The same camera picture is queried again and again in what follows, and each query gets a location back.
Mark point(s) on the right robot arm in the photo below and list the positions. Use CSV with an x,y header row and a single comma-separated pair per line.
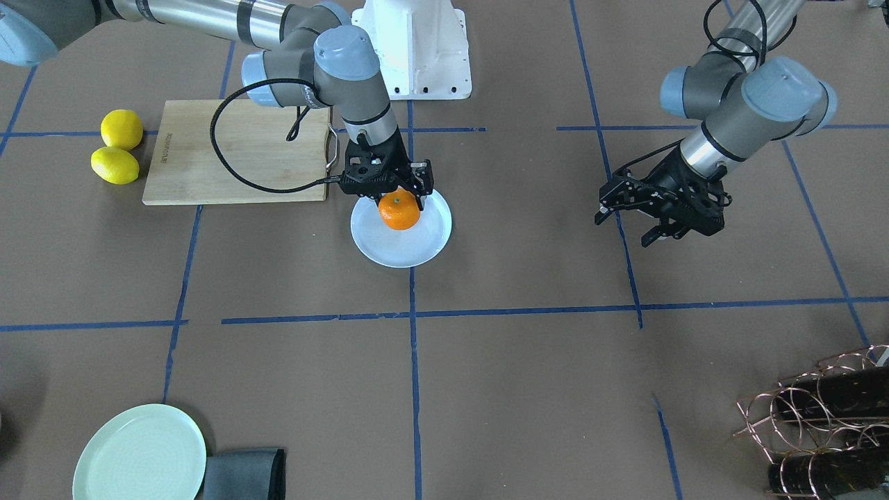
x,y
307,57

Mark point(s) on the grey folded cloth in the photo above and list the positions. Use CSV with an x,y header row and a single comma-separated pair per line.
x,y
246,474

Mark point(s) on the light green plate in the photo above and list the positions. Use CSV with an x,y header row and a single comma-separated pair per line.
x,y
152,451

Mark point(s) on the dark wine bottle middle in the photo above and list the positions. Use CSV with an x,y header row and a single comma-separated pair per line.
x,y
852,395

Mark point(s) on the dark wine bottle front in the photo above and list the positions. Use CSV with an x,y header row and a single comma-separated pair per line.
x,y
849,474

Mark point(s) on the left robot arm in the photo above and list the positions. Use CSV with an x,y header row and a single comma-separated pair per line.
x,y
742,100

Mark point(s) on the dark wine bottle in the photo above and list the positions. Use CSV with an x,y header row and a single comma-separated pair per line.
x,y
849,474
852,395

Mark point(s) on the bamboo cutting board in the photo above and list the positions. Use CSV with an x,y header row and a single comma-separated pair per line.
x,y
260,165

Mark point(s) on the yellow lemon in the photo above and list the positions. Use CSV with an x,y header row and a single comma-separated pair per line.
x,y
115,165
122,129

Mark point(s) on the orange fruit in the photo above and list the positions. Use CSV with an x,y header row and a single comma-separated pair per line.
x,y
399,210

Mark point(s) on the light blue plate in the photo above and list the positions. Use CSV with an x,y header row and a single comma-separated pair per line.
x,y
407,248

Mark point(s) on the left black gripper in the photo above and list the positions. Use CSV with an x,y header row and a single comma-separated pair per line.
x,y
660,182

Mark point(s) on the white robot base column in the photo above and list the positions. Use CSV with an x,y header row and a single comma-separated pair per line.
x,y
422,46

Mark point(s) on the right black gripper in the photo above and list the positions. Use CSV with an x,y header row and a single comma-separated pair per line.
x,y
401,162

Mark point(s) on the copper wire bottle rack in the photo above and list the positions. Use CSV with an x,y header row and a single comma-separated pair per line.
x,y
778,438

